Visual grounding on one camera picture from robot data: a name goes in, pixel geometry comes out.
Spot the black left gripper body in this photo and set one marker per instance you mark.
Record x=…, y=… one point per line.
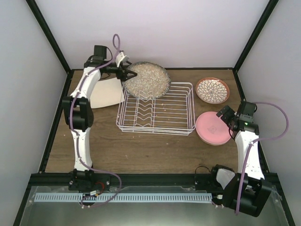
x=119, y=76

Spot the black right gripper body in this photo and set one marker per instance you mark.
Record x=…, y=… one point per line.
x=228, y=120

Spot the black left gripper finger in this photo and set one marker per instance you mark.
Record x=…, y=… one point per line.
x=127, y=70
x=127, y=74

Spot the cream square plate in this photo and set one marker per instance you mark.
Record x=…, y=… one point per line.
x=106, y=93

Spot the dark speckled round plate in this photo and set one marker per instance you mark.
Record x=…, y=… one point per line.
x=151, y=82

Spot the pink round plate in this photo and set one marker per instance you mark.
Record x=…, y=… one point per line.
x=211, y=128

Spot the floral plate with orange rim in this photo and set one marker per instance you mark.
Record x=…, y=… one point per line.
x=212, y=90

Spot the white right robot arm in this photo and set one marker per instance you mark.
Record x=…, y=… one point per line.
x=246, y=190

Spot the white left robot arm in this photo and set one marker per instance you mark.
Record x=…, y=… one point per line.
x=77, y=109

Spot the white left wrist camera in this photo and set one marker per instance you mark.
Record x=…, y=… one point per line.
x=121, y=58

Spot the white wire dish rack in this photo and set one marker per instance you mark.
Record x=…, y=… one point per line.
x=171, y=114

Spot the black left frame post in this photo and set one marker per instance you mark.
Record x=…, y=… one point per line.
x=46, y=30

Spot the black frame post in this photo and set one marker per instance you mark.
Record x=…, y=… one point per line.
x=46, y=30
x=255, y=33

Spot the black right frame post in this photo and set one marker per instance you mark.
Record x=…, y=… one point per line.
x=255, y=33

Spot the white slotted cable duct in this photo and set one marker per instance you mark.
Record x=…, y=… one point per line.
x=126, y=197

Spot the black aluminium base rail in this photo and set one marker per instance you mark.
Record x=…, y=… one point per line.
x=201, y=182

